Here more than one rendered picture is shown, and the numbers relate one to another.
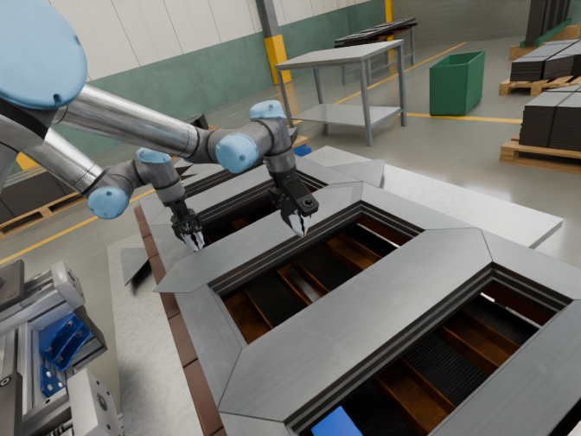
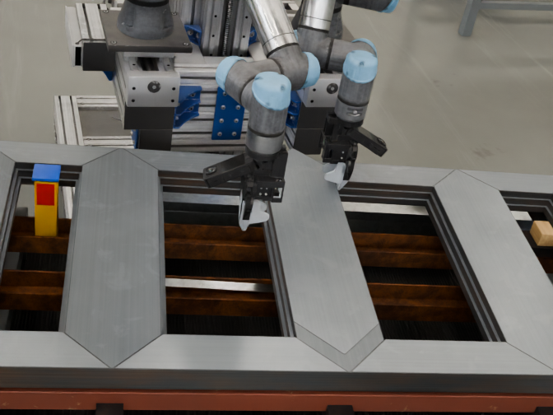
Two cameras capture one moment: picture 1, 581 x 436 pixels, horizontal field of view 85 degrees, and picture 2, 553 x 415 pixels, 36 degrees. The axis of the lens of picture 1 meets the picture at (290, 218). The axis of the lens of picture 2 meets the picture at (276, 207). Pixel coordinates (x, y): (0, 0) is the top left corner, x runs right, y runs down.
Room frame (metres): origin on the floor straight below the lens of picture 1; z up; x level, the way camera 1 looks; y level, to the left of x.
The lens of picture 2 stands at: (1.02, -1.47, 2.03)
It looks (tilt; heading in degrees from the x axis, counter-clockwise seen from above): 35 degrees down; 99
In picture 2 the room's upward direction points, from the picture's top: 11 degrees clockwise
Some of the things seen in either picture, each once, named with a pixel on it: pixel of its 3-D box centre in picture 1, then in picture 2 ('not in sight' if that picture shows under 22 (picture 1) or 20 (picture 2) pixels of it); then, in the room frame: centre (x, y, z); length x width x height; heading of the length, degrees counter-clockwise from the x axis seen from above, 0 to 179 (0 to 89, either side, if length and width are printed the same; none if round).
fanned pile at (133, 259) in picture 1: (137, 258); not in sight; (1.22, 0.71, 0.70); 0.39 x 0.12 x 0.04; 22
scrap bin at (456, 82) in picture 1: (454, 84); not in sight; (3.86, -2.37, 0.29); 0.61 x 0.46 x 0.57; 130
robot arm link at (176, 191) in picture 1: (171, 189); (350, 108); (0.87, 0.31, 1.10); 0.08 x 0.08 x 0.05
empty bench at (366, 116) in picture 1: (338, 93); not in sight; (4.20, -1.01, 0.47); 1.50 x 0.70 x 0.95; 30
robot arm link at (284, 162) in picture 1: (278, 159); (264, 137); (0.74, -0.01, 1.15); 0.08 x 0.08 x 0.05
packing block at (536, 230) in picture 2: not in sight; (544, 233); (1.43, 0.49, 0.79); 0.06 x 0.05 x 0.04; 112
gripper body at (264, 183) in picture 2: (285, 186); (262, 171); (0.75, -0.01, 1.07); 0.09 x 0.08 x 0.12; 23
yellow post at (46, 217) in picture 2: not in sight; (46, 209); (0.24, 0.02, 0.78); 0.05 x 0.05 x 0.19; 22
